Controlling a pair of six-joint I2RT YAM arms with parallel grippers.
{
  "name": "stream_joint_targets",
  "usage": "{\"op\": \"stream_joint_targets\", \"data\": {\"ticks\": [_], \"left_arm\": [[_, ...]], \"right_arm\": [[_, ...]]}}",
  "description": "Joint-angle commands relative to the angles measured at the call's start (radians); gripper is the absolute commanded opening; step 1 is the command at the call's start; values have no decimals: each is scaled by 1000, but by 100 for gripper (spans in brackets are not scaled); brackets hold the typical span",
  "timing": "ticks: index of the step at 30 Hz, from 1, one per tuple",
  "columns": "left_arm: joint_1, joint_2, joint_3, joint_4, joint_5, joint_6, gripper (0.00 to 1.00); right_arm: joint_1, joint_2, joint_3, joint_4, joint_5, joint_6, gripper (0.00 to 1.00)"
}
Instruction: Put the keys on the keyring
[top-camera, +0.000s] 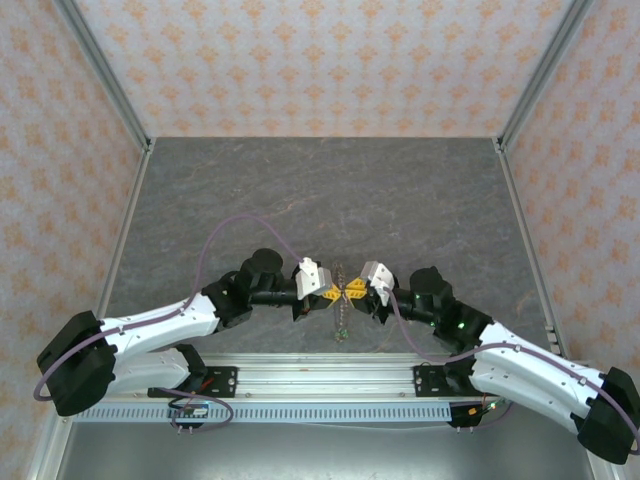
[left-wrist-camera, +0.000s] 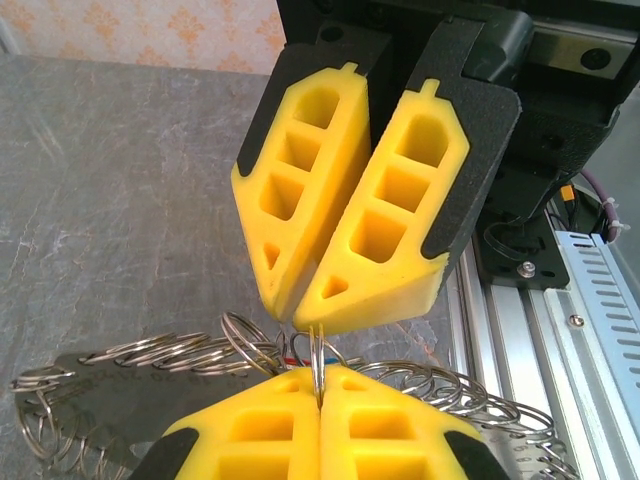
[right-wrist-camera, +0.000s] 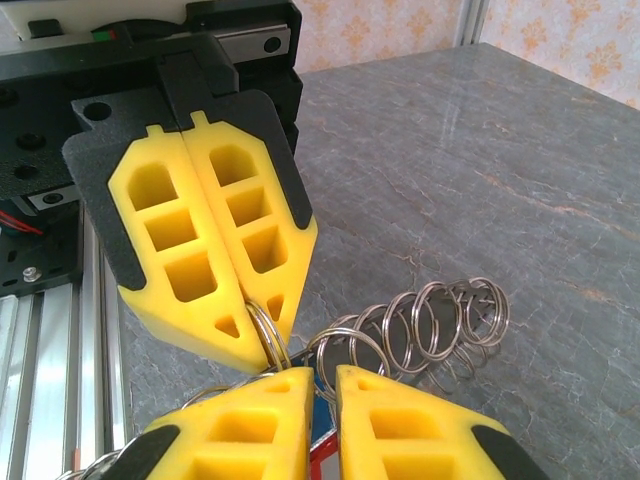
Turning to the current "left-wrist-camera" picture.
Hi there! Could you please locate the thin purple looped cable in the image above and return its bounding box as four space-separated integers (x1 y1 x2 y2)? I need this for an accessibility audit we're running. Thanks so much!
579 168 632 244

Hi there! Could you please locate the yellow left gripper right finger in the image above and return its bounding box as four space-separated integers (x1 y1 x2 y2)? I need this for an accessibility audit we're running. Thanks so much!
319 364 511 480

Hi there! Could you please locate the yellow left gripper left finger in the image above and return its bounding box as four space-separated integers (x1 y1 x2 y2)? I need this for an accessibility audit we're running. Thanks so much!
127 364 321 480

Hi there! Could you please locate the slotted grey cable duct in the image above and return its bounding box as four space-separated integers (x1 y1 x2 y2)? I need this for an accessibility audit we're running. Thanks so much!
544 227 640 451

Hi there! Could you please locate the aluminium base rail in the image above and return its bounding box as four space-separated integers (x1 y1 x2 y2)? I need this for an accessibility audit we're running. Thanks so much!
447 234 640 480

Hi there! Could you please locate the steel split keyring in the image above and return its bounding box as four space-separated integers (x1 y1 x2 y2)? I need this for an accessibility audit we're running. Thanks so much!
309 323 329 406

